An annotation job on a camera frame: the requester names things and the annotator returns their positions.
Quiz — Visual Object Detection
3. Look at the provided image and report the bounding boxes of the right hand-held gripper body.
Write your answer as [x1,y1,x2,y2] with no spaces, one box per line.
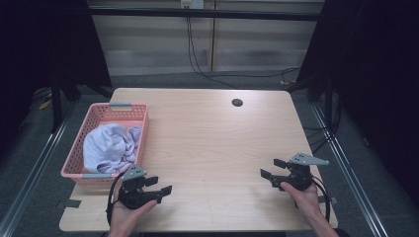
[270,151,330,193]

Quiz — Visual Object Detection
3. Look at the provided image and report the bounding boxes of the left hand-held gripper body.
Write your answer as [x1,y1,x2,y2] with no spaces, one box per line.
[117,163,156,210]

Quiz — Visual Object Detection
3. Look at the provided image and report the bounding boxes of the white printed towel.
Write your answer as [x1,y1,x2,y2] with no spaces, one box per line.
[82,122,143,175]

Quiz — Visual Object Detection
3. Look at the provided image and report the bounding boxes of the pink perforated plastic basket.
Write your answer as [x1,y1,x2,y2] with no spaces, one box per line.
[60,102,150,186]

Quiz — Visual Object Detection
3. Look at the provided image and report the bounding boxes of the person's right hand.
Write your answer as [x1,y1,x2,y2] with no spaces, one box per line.
[280,181,322,225]

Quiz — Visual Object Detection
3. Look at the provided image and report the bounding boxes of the person's left hand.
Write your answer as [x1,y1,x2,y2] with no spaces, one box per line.
[109,189,158,237]

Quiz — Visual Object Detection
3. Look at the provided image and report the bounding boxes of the black metal stand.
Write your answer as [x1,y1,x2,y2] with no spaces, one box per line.
[48,75,82,134]
[307,73,342,132]

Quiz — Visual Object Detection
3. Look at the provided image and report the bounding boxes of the black curtain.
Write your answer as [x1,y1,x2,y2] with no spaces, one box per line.
[0,0,113,156]
[295,0,419,208]

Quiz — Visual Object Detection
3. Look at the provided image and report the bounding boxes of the black horizontal bar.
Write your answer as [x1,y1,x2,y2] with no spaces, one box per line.
[88,8,325,22]

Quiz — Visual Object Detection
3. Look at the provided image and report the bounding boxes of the white power outlet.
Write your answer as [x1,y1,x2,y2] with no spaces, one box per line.
[180,0,206,10]

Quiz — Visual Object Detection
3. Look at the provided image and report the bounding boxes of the left hand-held gripper black cable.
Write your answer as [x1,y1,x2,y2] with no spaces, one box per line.
[105,171,126,227]

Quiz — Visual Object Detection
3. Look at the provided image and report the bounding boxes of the hand-held gripper black cable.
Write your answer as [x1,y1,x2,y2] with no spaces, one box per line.
[105,171,126,227]
[309,176,332,222]

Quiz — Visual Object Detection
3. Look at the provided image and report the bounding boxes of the right hand-held gripper black cable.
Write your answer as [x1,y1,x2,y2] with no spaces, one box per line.
[309,176,332,222]

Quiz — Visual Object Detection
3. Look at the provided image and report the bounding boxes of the black floor cables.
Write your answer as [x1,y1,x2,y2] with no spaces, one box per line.
[302,124,340,156]

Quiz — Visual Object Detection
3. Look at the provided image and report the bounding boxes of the metal floor rail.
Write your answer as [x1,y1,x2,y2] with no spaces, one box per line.
[0,108,75,237]
[309,103,388,237]

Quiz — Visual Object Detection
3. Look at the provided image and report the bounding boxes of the black wall cable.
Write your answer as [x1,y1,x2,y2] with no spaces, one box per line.
[186,15,301,90]

